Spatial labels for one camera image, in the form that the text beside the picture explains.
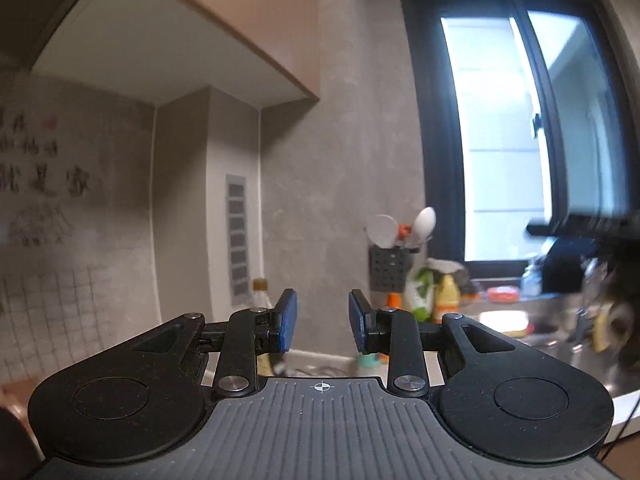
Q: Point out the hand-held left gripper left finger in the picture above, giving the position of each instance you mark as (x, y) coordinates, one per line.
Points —
(287, 321)

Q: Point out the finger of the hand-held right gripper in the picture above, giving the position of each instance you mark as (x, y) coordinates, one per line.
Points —
(580, 226)

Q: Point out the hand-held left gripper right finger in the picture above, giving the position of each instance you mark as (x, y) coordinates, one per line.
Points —
(357, 321)

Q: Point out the dark soy sauce bottle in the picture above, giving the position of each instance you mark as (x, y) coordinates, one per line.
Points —
(260, 299)

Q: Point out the white bottle with teal cap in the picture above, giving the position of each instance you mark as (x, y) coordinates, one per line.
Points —
(366, 360)

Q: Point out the dark blurred object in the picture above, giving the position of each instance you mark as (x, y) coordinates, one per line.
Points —
(567, 267)

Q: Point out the black perforated utensil holder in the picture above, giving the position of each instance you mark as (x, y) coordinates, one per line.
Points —
(390, 272)

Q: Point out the green and white spray bottle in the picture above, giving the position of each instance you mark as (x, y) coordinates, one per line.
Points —
(420, 295)

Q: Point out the clear plastic bottle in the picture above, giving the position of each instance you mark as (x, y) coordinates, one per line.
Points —
(531, 280)

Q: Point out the yellow bottle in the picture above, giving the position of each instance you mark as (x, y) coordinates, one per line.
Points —
(446, 300)

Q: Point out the white round ladle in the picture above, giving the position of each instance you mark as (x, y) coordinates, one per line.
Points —
(382, 232)

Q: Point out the grey vent panel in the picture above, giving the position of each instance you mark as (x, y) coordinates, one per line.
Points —
(238, 240)

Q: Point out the red shallow dish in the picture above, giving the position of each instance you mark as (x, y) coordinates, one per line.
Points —
(501, 294)

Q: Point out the yellow blurred object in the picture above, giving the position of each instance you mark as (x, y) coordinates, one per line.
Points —
(601, 330)

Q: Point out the white spoon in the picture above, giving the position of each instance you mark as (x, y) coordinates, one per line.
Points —
(424, 225)

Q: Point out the black framed window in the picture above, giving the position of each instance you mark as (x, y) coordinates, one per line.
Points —
(500, 135)

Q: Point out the stainless steel sink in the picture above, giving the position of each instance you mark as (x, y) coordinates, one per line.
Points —
(560, 360)

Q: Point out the brown printed mat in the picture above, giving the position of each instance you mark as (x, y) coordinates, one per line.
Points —
(17, 392)

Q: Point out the grid pattern wall sticker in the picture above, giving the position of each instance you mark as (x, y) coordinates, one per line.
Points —
(75, 320)

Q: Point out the black lettering wall decal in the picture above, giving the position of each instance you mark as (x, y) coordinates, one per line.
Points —
(40, 180)

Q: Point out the upper wall cabinet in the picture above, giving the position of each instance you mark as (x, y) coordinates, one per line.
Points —
(175, 40)

